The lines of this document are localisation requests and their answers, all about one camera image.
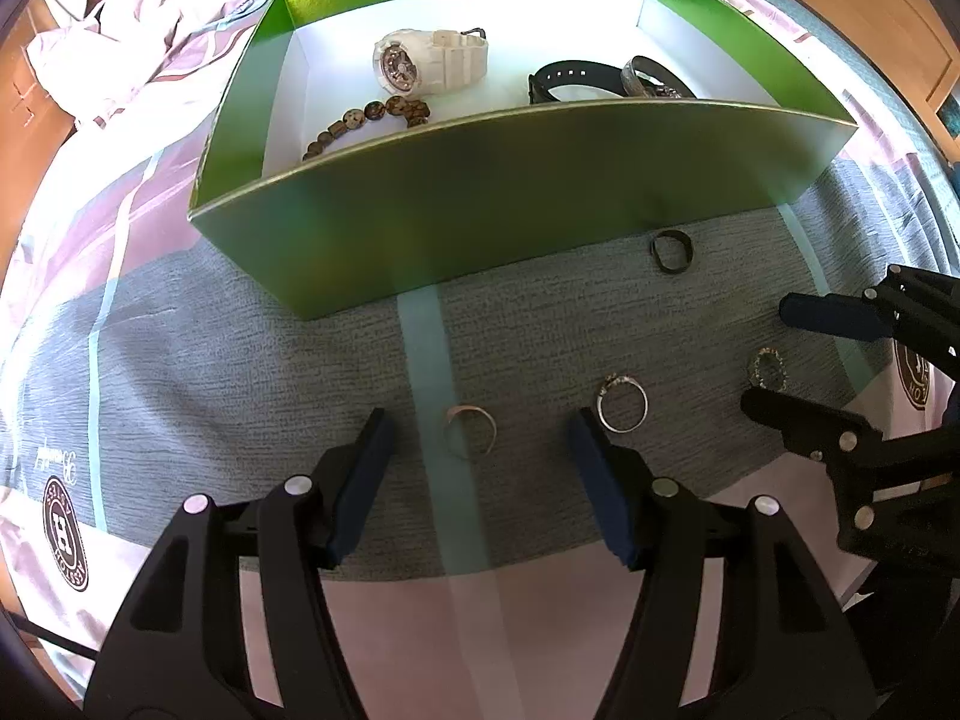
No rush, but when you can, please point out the small beaded sparkly ring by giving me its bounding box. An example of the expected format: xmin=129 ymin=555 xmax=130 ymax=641
xmin=746 ymin=346 xmax=788 ymax=394

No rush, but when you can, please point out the small black ring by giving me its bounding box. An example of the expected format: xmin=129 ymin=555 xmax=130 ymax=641
xmin=647 ymin=227 xmax=697 ymax=277

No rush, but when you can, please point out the silver ring with stone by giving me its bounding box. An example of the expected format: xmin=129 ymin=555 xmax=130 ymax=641
xmin=595 ymin=372 xmax=651 ymax=436

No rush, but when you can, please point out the black leather strap bracelet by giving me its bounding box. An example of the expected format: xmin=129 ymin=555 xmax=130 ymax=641
xmin=527 ymin=58 xmax=640 ymax=107

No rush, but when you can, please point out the plain silver band ring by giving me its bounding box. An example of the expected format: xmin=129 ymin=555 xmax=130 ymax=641
xmin=440 ymin=404 xmax=500 ymax=460

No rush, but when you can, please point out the dark bead gold charm bracelet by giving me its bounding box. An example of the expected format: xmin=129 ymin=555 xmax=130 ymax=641
xmin=301 ymin=94 xmax=433 ymax=163

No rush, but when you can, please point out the white chunky wristwatch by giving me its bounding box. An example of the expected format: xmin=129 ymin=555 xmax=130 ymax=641
xmin=371 ymin=28 xmax=488 ymax=98

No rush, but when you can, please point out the plaid pink grey bedsheet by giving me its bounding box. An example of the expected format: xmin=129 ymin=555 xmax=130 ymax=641
xmin=2 ymin=0 xmax=958 ymax=718

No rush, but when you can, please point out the wooden bed footboard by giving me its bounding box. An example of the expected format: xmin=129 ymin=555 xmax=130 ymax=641
xmin=799 ymin=0 xmax=958 ymax=163

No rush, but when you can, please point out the green cardboard box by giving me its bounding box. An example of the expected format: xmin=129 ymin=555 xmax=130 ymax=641
xmin=187 ymin=0 xmax=856 ymax=319

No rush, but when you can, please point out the wooden bed headboard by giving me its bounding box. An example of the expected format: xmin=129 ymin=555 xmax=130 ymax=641
xmin=0 ymin=0 xmax=73 ymax=275

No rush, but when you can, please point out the pink crumpled duvet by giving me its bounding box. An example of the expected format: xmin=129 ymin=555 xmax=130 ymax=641
xmin=28 ymin=0 xmax=247 ymax=127

